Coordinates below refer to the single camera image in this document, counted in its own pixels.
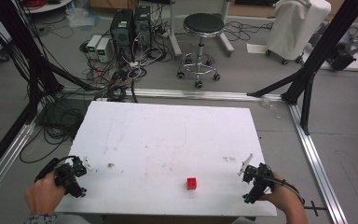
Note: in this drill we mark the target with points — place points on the small black computer tower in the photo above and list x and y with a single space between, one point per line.
143 26

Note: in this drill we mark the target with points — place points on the flat white floor board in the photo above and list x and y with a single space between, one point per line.
357 63

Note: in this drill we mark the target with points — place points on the black round stool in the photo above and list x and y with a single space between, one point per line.
202 23

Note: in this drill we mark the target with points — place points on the large black computer tower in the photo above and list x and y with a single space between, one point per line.
122 31

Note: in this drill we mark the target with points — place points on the black braced frame post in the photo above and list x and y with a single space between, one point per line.
320 53

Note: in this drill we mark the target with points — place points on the clear plastic bag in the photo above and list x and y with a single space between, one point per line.
80 17

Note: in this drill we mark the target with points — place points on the white power strip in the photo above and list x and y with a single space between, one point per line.
134 64

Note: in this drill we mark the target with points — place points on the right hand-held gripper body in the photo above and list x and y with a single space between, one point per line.
258 183

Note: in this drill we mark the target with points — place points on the grey bench power supply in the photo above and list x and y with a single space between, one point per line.
103 49
92 45

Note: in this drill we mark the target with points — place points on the red toy block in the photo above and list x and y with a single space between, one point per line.
191 183

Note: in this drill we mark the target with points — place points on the round white table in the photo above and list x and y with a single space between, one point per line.
46 6

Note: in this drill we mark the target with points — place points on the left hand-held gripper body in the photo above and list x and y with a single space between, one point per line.
70 182

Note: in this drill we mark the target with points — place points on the long aluminium floor rail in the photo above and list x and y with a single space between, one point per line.
199 94

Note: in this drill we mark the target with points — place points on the person's left sleeve cuff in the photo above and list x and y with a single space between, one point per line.
40 218

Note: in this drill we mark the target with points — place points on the person's right hand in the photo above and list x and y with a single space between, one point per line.
281 194

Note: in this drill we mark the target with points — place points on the white covered cart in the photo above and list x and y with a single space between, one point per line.
295 28

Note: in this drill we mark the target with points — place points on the white table stand legs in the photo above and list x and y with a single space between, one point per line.
175 43

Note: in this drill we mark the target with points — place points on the black and grey machine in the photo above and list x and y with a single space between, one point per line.
343 53

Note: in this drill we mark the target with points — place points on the person's left hand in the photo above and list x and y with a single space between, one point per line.
43 194

